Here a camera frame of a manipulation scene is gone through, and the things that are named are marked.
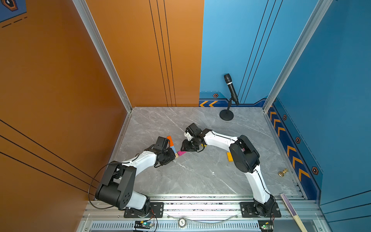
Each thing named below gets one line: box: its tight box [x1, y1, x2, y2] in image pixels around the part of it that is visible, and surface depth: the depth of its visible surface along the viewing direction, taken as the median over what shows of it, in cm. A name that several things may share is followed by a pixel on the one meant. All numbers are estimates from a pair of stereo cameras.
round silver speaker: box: [178, 217, 187, 228], surface depth 67 cm
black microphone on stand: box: [219, 73, 240, 121], surface depth 102 cm
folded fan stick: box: [279, 192, 308, 232], surface depth 73 cm
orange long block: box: [166, 135, 174, 147], surface depth 103 cm
